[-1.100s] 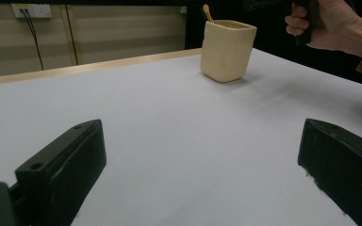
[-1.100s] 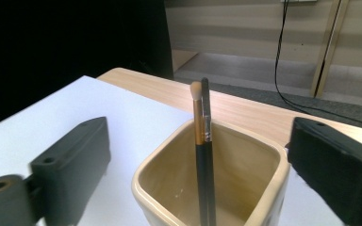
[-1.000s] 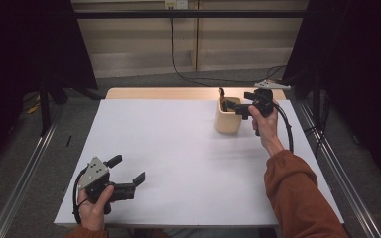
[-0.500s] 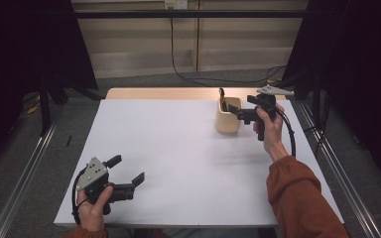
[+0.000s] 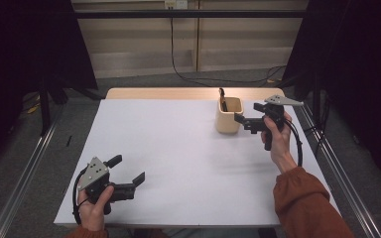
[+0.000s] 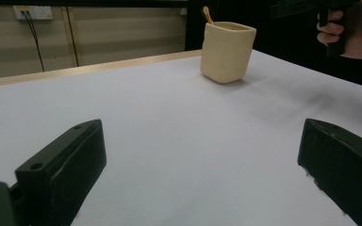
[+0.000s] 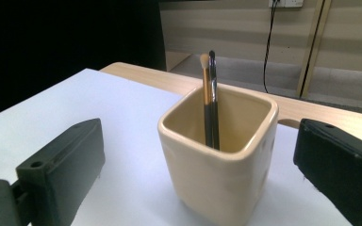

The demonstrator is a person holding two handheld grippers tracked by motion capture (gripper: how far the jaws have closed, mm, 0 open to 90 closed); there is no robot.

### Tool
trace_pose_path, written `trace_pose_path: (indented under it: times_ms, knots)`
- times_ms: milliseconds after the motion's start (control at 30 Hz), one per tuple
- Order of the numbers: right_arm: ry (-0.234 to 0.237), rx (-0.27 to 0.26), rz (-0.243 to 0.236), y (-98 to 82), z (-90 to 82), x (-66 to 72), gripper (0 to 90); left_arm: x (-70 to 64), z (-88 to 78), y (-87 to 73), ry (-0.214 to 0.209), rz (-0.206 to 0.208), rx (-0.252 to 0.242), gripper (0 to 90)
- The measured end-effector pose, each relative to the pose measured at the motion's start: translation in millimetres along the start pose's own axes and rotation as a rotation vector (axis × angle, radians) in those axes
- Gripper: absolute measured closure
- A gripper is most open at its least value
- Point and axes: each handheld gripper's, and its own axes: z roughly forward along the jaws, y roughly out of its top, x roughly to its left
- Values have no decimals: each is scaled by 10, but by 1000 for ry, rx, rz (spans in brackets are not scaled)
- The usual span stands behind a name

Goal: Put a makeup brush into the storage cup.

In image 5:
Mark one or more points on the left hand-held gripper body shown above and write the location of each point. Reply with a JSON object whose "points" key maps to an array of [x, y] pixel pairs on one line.
{"points": [[92, 172]]}

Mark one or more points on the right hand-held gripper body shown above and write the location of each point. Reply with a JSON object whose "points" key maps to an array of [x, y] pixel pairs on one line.
{"points": [[279, 100]]}

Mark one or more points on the beige square pen holder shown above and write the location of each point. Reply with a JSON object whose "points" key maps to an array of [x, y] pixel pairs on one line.
{"points": [[228, 125]]}

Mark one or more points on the black pen with orange cap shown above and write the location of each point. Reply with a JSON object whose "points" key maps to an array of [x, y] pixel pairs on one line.
{"points": [[223, 97]]}

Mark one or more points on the black pen with square top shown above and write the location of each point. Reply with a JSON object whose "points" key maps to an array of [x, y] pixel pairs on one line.
{"points": [[221, 90]]}

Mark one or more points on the person's right hand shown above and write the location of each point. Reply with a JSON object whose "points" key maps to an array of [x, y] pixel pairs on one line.
{"points": [[281, 145]]}

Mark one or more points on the person's left hand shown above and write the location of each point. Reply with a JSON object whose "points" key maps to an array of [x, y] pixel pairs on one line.
{"points": [[92, 216]]}

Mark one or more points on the small black floor piece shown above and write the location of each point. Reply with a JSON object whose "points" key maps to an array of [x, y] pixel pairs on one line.
{"points": [[69, 141]]}

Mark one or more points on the white table mat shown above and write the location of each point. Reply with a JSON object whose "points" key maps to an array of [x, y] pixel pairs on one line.
{"points": [[178, 148]]}

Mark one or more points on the yellow floor piece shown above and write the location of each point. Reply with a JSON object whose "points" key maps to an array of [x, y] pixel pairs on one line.
{"points": [[33, 109]]}

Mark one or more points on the black curtain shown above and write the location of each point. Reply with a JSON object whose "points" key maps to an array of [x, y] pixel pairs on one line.
{"points": [[370, 66], [20, 49]]}

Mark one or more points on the black metal stand post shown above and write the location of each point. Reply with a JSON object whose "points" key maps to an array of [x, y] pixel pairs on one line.
{"points": [[316, 99], [44, 109]]}

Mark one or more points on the aluminium floor rail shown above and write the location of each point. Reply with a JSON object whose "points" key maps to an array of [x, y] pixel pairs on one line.
{"points": [[23, 178], [328, 152]]}

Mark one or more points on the black horizontal frame bar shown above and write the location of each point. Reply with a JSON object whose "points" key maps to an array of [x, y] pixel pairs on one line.
{"points": [[211, 14]]}

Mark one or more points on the white wall socket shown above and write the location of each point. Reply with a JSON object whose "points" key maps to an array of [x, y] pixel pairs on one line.
{"points": [[176, 3]]}

